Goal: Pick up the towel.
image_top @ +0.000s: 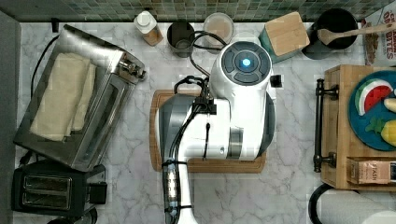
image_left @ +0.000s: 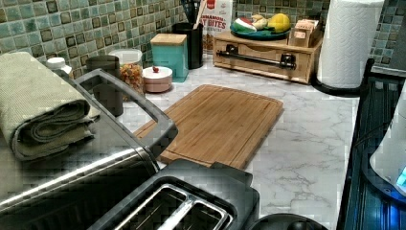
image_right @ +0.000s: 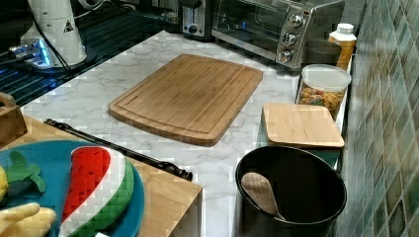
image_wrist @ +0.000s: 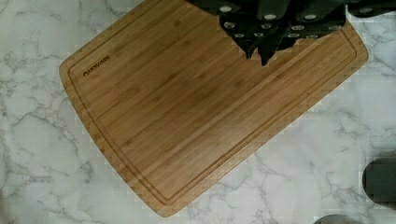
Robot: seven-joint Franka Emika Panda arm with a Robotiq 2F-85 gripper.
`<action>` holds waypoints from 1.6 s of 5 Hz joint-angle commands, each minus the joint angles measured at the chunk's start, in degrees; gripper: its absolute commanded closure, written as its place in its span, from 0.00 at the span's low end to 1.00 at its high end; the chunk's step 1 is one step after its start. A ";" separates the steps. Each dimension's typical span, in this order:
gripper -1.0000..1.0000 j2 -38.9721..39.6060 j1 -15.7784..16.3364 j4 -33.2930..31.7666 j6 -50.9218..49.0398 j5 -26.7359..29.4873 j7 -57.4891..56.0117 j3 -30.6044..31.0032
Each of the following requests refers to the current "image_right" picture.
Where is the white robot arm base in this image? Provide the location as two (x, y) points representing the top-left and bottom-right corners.
(10, 0), (88, 70)

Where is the large bamboo cutting board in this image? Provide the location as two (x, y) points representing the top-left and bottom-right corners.
(109, 54), (263, 146)

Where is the wooden spoon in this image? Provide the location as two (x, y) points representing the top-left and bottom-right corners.
(240, 172), (285, 220)

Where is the wooden drawer stand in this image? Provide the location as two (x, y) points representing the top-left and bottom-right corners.
(1, 117), (203, 237)

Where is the black slot toaster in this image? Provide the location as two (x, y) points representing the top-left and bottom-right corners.
(180, 0), (214, 41)

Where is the teal canister with bamboo lid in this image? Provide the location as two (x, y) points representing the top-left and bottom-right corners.
(258, 103), (345, 170)

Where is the clear jar of colourful cereal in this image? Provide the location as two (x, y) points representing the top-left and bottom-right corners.
(296, 64), (352, 119)

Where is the black utensil holder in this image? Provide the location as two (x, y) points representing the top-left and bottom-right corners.
(235, 146), (347, 237)

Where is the toy watermelon slice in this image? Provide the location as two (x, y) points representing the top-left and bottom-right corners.
(58, 146), (133, 237)

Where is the orange bottle with white cap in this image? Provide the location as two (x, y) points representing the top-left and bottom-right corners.
(328, 23), (357, 70)

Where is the teal plate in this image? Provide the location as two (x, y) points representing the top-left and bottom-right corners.
(0, 140), (144, 237)

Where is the green toy leaf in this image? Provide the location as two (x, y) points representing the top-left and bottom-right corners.
(6, 150), (46, 194)

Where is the wooden box of packets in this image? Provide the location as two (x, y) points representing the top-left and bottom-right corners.
(0, 93), (28, 148)

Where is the beige toy food piece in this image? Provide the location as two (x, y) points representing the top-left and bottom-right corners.
(0, 202), (56, 237)

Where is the yellow toy fruit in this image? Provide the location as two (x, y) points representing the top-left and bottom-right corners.
(0, 166), (9, 200)

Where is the black drawer handle bar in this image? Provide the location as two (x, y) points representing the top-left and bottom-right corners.
(44, 118), (193, 182)

